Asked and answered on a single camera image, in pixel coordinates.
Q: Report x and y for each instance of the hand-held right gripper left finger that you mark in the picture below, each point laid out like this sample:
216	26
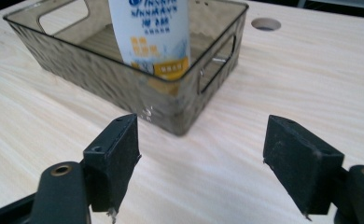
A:
113	161

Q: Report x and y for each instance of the white shampoo bottle blue cap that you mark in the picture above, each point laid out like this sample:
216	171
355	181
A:
152	34

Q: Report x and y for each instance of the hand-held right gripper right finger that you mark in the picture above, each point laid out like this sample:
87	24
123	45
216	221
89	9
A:
301	168

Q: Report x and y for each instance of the clear brown plastic bin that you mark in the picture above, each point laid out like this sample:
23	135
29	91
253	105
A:
86	77

